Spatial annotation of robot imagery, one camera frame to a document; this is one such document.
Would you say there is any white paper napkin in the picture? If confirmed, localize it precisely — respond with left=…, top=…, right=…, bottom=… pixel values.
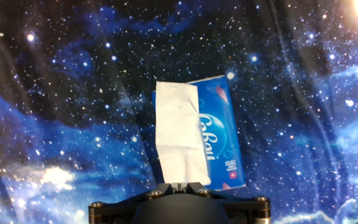
left=155, top=80, right=212, bottom=187

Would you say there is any blue tissue pack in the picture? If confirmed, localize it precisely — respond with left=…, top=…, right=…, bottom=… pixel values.
left=151, top=74, right=247, bottom=191

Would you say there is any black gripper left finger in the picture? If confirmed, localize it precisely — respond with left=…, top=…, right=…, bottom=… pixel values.
left=88, top=182, right=181, bottom=224

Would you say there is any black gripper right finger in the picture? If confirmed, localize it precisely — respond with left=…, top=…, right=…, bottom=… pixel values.
left=180, top=182, right=272, bottom=224

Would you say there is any galaxy print tablecloth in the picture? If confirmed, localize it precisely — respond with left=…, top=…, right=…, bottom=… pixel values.
left=0, top=0, right=358, bottom=224

